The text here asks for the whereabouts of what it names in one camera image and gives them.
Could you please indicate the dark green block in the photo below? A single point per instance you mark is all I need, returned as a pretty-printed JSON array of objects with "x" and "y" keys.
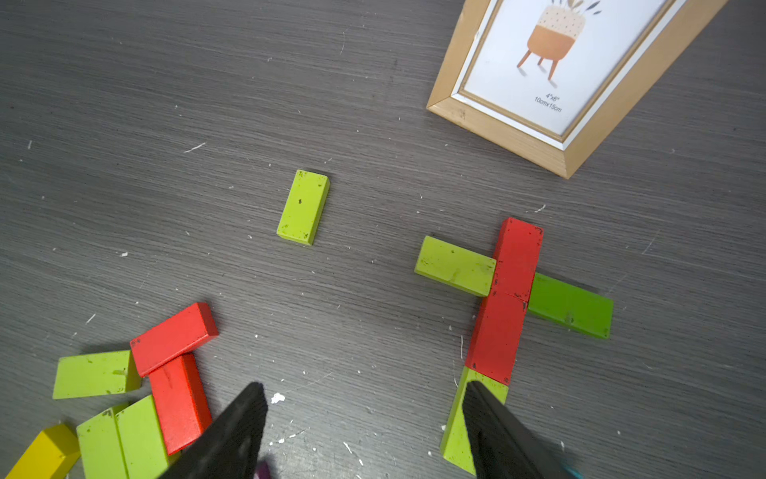
[{"x": 570, "y": 306}]

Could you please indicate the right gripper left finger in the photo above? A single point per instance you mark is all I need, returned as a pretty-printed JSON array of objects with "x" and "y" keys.
[{"x": 229, "y": 448}]

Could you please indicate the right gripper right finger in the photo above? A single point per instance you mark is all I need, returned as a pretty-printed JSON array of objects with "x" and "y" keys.
[{"x": 501, "y": 446}]

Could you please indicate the yellow block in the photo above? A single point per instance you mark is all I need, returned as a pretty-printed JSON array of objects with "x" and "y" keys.
[{"x": 51, "y": 455}]

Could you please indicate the lime block pair centre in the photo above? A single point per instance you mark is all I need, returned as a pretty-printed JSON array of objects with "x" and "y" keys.
[{"x": 125, "y": 441}]

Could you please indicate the wooden picture frame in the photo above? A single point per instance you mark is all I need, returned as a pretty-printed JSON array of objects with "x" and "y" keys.
[{"x": 550, "y": 80}]

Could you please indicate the purple block centre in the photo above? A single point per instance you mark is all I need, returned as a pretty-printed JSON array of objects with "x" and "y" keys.
[{"x": 263, "y": 470}]

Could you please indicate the red block pile middle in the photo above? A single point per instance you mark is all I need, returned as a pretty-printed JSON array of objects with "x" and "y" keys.
[{"x": 180, "y": 402}]

